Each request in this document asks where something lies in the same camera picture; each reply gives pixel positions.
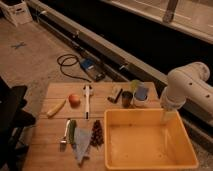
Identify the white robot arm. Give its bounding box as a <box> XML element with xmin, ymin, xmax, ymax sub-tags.
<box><xmin>160</xmin><ymin>62</ymin><xmax>213</xmax><ymax>123</ymax></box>

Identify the green cup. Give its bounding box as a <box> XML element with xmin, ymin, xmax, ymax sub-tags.
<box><xmin>130</xmin><ymin>79</ymin><xmax>140</xmax><ymax>92</ymax></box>

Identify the small metal cup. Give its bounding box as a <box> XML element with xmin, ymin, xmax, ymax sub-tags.
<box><xmin>122</xmin><ymin>91</ymin><xmax>133</xmax><ymax>108</ymax></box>

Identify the yellow plastic bin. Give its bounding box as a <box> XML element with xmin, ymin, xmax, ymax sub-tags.
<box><xmin>104</xmin><ymin>109</ymin><xmax>198</xmax><ymax>171</ymax></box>

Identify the dark grape bunch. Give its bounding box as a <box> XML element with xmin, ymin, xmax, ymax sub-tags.
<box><xmin>90</xmin><ymin>120</ymin><xmax>104</xmax><ymax>147</ymax></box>

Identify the blue power device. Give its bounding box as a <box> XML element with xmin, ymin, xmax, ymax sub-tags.
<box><xmin>80</xmin><ymin>58</ymin><xmax>105</xmax><ymax>82</ymax></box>

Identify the blue-grey cloth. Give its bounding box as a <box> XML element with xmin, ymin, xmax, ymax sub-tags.
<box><xmin>74</xmin><ymin>128</ymin><xmax>91</xmax><ymax>164</ymax></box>

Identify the red apple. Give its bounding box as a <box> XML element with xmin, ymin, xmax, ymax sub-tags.
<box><xmin>68</xmin><ymin>94</ymin><xmax>80</xmax><ymax>108</ymax></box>

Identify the green cucumber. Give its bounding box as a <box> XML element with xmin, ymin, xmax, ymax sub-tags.
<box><xmin>69</xmin><ymin>120</ymin><xmax>77</xmax><ymax>144</ymax></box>

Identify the metal spatula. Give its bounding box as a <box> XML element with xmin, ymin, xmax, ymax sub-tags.
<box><xmin>60</xmin><ymin>119</ymin><xmax>70</xmax><ymax>147</ymax></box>

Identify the yellow banana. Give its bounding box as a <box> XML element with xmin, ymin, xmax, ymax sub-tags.
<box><xmin>46</xmin><ymin>100</ymin><xmax>66</xmax><ymax>118</ymax></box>

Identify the black chair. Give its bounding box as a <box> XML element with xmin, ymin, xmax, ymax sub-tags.
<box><xmin>0</xmin><ymin>76</ymin><xmax>36</xmax><ymax>171</ymax></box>

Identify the white cardboard box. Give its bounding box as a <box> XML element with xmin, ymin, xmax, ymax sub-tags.
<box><xmin>0</xmin><ymin>0</ymin><xmax>32</xmax><ymax>27</ymax></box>

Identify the black cable loop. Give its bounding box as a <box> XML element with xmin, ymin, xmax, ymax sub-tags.
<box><xmin>56</xmin><ymin>53</ymin><xmax>93</xmax><ymax>83</ymax></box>

